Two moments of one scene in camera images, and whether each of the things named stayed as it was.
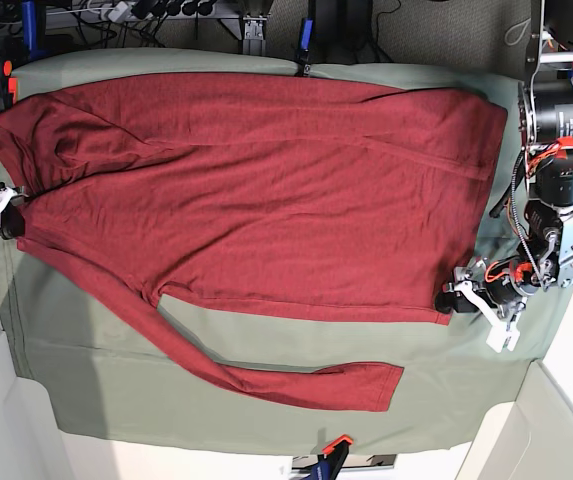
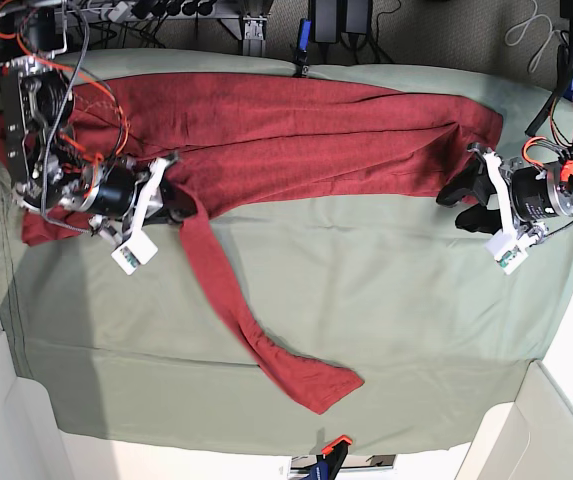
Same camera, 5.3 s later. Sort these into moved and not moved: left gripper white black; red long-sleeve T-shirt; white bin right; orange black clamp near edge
Moved: left gripper white black; red long-sleeve T-shirt
Not moved: orange black clamp near edge; white bin right
